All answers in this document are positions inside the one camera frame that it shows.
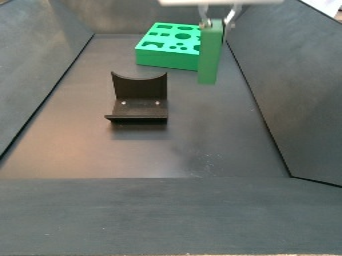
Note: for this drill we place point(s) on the green arch object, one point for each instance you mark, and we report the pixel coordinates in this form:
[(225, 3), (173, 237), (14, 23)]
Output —
[(209, 50)]

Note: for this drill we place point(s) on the green shape sorter block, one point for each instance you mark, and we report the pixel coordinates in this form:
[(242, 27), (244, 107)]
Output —
[(173, 45)]

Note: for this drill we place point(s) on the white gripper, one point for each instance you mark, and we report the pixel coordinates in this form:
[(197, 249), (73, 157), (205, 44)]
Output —
[(203, 8)]

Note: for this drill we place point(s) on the black curved fixture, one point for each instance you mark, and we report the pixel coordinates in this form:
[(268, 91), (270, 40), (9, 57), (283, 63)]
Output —
[(140, 98)]

